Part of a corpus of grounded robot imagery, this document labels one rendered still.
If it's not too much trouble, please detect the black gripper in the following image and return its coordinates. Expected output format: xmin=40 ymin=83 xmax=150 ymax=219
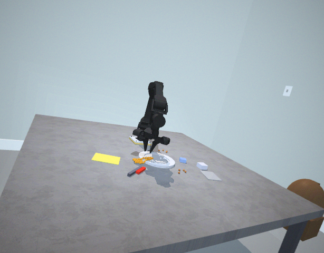
xmin=132 ymin=122 xmax=170 ymax=153

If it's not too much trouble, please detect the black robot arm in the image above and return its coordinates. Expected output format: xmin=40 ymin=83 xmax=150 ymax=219
xmin=137 ymin=81 xmax=168 ymax=140

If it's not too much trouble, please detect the white block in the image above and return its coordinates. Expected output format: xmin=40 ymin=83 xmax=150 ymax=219
xmin=197 ymin=162 xmax=208 ymax=170

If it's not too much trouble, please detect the light blue cube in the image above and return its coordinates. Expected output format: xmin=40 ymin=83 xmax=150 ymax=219
xmin=179 ymin=157 xmax=187 ymax=163

